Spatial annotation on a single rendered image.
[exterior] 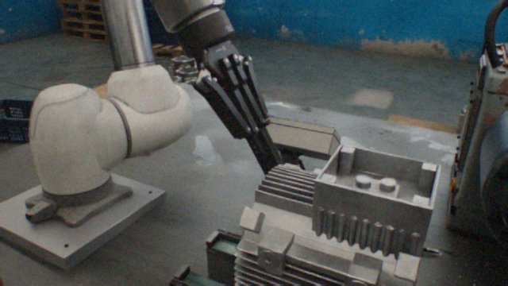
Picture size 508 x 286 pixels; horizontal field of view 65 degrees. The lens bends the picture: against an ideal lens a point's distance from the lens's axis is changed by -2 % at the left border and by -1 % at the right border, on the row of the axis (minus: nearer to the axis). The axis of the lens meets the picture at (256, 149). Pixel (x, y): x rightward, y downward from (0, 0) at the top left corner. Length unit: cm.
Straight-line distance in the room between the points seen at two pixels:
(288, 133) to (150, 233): 40
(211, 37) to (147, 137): 50
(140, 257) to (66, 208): 21
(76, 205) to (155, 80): 34
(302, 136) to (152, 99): 41
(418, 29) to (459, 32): 51
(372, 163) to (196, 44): 27
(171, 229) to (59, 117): 33
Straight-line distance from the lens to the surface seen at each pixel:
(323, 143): 71
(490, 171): 70
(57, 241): 93
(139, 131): 97
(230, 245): 70
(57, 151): 92
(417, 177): 52
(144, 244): 91
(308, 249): 47
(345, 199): 44
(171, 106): 101
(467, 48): 612
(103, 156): 95
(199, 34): 53
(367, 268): 44
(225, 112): 53
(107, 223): 95
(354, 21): 630
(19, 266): 96
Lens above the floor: 137
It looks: 27 degrees down
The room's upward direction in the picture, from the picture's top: straight up
